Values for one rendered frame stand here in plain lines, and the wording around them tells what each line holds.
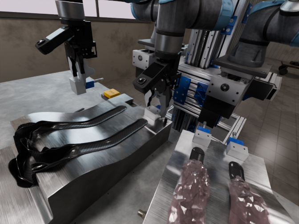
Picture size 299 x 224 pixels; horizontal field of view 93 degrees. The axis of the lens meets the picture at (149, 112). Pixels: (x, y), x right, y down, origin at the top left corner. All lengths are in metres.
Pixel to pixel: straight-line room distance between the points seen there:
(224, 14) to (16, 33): 2.11
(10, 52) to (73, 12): 1.80
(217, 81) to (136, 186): 0.52
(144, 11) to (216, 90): 0.62
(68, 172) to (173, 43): 0.37
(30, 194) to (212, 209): 0.37
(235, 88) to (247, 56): 0.17
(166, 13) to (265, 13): 0.47
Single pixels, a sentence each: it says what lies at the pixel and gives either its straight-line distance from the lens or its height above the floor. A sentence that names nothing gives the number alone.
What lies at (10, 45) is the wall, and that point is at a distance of 2.29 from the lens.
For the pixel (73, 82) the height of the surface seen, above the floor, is 0.96.
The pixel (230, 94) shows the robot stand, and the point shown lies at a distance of 0.69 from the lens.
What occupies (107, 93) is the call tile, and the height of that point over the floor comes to 0.84.
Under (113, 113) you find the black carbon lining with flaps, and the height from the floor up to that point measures 0.88.
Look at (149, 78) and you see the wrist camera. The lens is 0.39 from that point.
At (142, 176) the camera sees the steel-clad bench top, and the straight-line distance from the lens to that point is 0.46.
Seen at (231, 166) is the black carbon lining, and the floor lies 0.85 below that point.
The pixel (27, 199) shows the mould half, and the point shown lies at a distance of 0.42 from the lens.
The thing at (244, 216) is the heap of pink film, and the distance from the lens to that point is 0.35.
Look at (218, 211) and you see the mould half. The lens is 0.36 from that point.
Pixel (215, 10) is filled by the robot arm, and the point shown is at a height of 1.21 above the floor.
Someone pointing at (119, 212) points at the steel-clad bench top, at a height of 0.80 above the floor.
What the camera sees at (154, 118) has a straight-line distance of 0.48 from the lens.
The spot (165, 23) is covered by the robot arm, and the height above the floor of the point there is 1.17.
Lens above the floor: 1.19
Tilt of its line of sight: 35 degrees down
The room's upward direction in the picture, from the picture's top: 7 degrees clockwise
